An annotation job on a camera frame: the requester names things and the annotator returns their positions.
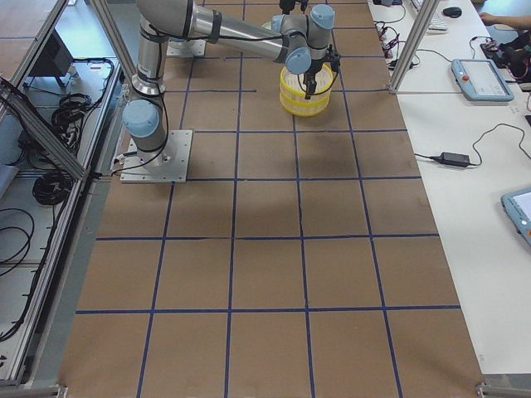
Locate coiled black cables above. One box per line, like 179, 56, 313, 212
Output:
32, 170, 70, 206

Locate yellow steamer top layer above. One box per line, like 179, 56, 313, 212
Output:
279, 61, 335, 100

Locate aluminium frame post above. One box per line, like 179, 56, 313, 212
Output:
388, 0, 439, 94

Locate teach pendant far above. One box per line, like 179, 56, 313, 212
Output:
451, 59, 514, 103

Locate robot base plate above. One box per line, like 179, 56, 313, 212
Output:
119, 129, 192, 183
167, 38, 207, 58

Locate black computer mouse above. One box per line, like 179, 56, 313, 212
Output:
442, 7, 462, 18

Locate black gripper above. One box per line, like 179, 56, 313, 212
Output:
304, 44, 341, 100

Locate yellow steamer bottom layer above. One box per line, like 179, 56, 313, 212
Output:
279, 92, 330, 117

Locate yellow steamer layer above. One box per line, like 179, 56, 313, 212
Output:
279, 92, 330, 117
279, 61, 335, 100

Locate person forearm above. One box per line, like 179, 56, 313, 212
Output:
479, 12, 531, 30

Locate black power adapter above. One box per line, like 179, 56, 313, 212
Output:
430, 152, 471, 167

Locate teach pendant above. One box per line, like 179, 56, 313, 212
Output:
500, 188, 530, 245
451, 59, 514, 103

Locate teach pendant near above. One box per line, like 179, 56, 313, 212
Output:
500, 188, 530, 245

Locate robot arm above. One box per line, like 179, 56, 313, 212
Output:
123, 1, 339, 167
262, 0, 309, 32

